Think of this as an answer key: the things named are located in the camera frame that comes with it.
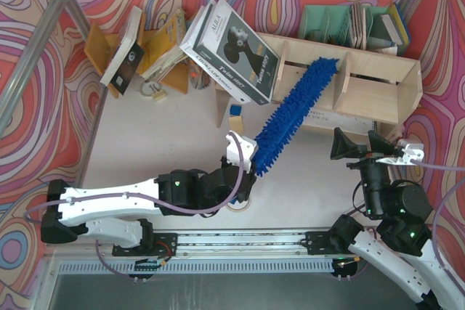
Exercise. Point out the yellow books stack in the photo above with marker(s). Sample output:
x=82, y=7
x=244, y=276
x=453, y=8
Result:
x=162, y=51

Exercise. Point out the orange wooden book rack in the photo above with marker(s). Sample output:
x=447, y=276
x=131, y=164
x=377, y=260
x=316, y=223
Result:
x=97, y=50

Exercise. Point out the pencil cup with pens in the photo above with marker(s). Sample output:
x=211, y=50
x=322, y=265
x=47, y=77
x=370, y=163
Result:
x=199, y=79

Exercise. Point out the gold binder clip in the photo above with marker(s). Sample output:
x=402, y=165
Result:
x=158, y=93

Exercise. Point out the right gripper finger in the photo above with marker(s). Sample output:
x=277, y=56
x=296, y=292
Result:
x=343, y=147
x=380, y=145

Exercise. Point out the white black paperback book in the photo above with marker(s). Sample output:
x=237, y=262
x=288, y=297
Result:
x=125, y=54

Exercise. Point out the blue yellow book in organizer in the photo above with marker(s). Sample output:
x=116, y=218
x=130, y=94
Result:
x=393, y=10

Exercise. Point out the spiral notebook with handwriting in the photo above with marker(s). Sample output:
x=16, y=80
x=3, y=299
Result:
x=326, y=119

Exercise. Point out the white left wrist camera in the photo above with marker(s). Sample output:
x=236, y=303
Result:
x=240, y=149

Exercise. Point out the teal file organizer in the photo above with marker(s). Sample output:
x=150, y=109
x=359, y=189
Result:
x=358, y=26

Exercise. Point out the blue microfiber duster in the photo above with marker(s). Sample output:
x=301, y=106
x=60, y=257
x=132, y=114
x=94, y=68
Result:
x=284, y=122

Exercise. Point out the black white Twins story book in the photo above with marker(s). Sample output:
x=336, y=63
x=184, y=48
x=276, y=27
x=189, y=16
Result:
x=221, y=42

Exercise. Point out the small blue block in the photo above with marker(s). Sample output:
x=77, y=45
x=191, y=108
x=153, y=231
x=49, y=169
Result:
x=235, y=110

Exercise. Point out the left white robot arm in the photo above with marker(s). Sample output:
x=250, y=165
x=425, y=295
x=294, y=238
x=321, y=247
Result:
x=120, y=214

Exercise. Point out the yellow sticky note pad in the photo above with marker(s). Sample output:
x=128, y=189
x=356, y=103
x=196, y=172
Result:
x=236, y=124

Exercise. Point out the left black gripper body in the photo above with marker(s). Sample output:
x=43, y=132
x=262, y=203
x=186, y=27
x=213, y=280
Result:
x=246, y=177

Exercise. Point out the light wooden bookshelf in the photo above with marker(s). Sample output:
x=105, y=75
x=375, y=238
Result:
x=383, y=88

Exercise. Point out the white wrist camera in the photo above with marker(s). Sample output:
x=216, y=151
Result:
x=408, y=153
x=240, y=149

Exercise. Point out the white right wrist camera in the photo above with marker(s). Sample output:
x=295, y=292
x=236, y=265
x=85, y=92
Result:
x=408, y=153

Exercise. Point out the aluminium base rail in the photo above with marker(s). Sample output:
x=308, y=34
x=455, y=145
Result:
x=229, y=251

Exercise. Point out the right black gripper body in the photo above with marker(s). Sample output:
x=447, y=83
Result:
x=367, y=160

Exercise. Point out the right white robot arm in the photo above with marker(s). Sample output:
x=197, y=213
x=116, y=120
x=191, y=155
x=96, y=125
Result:
x=404, y=247

